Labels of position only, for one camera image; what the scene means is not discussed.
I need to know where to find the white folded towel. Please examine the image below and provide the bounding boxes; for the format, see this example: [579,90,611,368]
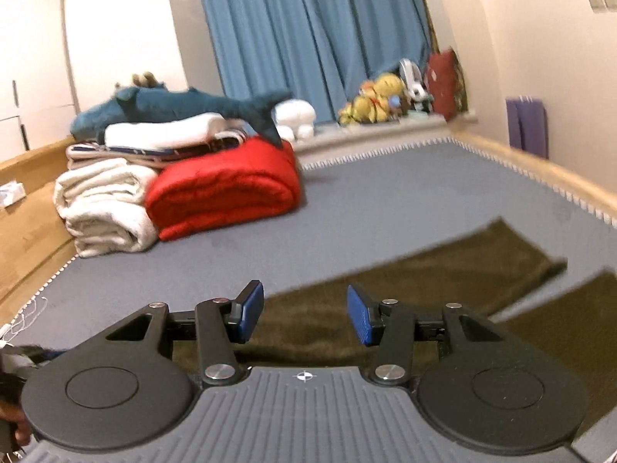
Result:
[105,112,227,149]

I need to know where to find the wooden bed frame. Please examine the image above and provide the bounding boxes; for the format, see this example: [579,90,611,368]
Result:
[0,123,617,319]

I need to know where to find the white cord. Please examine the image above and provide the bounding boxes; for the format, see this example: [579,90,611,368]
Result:
[0,296,49,348]

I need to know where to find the person's left hand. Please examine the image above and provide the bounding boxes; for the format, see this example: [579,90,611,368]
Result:
[0,407,30,448]

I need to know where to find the blue shark plush toy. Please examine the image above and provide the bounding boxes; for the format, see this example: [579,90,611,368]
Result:
[70,86,293,150]

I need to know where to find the red cushion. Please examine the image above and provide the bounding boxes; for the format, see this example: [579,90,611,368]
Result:
[425,48,466,121]

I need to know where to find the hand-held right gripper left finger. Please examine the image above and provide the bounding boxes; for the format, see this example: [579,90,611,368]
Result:
[103,281,265,387]

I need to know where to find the tissue box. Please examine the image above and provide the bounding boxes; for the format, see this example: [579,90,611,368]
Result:
[0,182,26,209]

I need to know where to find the white wardrobe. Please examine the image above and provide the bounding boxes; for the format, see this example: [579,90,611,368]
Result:
[0,0,78,162]

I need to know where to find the white plush toy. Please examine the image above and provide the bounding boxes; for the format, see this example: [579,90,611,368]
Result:
[274,99,317,142]

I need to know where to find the brown plush toy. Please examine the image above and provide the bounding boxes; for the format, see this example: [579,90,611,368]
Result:
[132,72,167,90]

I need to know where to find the white folded thick blanket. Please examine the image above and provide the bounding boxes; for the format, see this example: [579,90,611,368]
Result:
[54,157,160,259]

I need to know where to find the striped folded clothes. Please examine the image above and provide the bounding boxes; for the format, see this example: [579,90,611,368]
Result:
[66,130,249,171]

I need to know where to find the red folded quilt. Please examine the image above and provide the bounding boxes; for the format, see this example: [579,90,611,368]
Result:
[145,137,302,243]

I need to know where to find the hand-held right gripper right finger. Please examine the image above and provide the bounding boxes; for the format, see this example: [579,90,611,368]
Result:
[347,284,507,387]

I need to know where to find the white window ledge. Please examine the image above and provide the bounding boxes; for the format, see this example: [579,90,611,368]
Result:
[294,108,478,155]

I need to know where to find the olive green corduroy pants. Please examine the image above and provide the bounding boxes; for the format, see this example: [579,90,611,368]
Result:
[171,218,617,437]

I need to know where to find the panda plush toy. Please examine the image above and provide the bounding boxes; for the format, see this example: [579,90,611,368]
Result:
[410,84,435,114]

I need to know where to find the grey bed mattress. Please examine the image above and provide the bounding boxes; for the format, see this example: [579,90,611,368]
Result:
[0,137,617,463]

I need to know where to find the blue curtain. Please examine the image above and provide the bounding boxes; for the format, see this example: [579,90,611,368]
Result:
[195,0,432,126]

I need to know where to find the purple folded mat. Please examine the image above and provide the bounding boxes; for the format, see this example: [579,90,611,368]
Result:
[505,97,549,160]

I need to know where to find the white desk fan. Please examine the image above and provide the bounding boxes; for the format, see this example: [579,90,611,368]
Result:
[399,58,427,92]

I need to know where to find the yellow bear plush toy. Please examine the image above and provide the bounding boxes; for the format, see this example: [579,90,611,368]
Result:
[337,91,392,126]

